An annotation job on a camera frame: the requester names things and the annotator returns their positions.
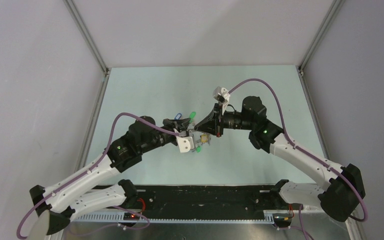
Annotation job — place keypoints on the left aluminium frame post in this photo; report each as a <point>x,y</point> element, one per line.
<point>85,33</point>

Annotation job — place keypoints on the grey cable duct strip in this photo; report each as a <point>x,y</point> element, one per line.
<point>117,217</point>

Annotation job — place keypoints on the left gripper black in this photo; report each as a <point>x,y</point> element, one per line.
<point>179,125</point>

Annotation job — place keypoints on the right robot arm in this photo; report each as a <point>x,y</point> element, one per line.
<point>339,189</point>

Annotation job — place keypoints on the aluminium frame post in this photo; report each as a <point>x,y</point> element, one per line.
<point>85,33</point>
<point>321,32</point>

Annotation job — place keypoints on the green tag key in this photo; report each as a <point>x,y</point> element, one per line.
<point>192,115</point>

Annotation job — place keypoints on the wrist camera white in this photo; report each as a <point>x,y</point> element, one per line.
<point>222,95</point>
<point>185,144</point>

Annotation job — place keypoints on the right aluminium frame post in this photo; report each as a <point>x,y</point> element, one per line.
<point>321,32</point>

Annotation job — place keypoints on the grey toothed keyring disc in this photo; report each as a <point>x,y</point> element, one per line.
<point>196,139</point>

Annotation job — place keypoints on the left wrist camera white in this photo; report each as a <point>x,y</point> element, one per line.
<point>185,144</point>

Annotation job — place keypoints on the yellow tag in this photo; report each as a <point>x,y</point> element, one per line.
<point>205,139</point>

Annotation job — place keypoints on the left circuit board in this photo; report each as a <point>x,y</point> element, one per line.
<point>128,216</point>

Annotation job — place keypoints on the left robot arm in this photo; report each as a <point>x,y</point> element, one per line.
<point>58,205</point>

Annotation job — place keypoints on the right circuit board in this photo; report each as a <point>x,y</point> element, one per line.
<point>283,220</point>

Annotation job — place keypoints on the circuit board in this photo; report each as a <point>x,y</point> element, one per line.
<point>283,220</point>
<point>128,216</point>

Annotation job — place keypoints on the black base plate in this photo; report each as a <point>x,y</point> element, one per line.
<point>206,202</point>

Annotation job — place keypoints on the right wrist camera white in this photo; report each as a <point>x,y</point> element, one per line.
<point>222,95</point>

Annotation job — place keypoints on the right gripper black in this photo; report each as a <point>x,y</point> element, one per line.
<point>210,124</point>

